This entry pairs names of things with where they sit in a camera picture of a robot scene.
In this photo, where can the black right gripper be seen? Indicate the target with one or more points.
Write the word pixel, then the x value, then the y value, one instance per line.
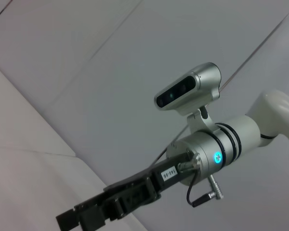
pixel 166 174

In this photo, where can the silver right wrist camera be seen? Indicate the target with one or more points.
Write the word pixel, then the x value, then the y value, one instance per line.
pixel 202 79

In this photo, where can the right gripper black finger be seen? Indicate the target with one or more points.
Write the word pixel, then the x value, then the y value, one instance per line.
pixel 96 211

